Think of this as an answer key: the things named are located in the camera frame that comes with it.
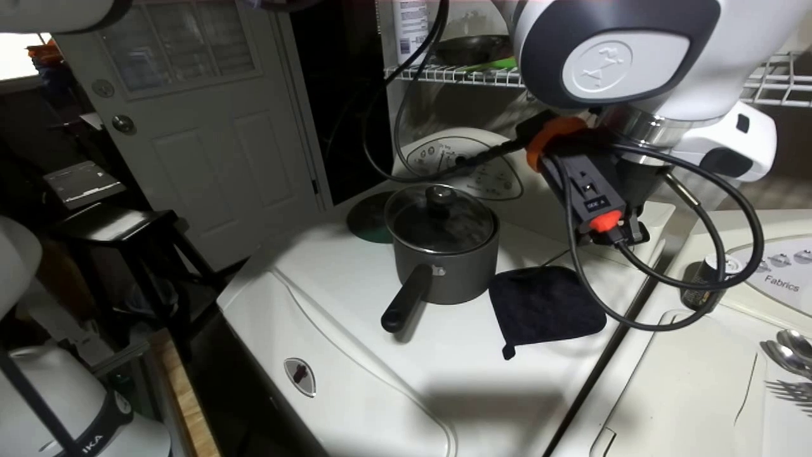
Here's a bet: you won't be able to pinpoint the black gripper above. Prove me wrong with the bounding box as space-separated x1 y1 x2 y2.
605 138 680 233

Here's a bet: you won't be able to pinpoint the glass lid black knob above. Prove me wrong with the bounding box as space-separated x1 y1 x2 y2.
383 182 502 255

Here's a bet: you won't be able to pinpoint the white robot base link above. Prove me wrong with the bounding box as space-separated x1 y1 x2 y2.
0 213 174 457

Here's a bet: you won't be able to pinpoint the small dark jar white lid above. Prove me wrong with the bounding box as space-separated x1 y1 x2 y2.
680 260 720 313

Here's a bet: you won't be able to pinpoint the dark blue square potholder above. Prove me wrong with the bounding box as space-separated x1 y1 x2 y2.
487 264 610 363

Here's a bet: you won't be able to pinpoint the silver spoon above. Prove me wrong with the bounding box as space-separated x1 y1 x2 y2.
760 339 812 382

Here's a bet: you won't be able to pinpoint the black frying pan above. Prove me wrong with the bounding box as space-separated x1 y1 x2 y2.
435 33 515 68

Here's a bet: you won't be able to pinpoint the white dryer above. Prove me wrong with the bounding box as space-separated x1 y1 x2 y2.
553 209 812 457

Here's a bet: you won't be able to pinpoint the silver fork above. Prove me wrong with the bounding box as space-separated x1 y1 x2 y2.
766 378 812 415

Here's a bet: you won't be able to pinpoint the white washing machine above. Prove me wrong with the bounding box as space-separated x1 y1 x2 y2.
215 124 680 457

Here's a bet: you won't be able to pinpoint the white bottle with label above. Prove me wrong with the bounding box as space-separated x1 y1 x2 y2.
393 0 435 62

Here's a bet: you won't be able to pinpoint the round green trivet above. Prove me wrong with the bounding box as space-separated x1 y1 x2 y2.
346 190 397 246

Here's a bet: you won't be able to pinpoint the wooden board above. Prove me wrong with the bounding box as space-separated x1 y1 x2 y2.
163 339 223 457

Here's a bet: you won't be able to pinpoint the black stool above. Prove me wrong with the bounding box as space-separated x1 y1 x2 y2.
50 207 226 341

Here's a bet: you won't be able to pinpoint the black flat box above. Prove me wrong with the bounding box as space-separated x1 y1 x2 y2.
44 161 127 213

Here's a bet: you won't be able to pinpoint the black wrist camera orange mounts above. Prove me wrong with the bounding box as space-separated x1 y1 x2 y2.
524 113 652 248

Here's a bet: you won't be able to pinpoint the white wire shelf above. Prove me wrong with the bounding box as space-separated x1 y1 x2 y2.
393 48 812 110

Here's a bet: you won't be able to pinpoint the dark grey pot black handle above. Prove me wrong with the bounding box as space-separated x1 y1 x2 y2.
378 189 502 335

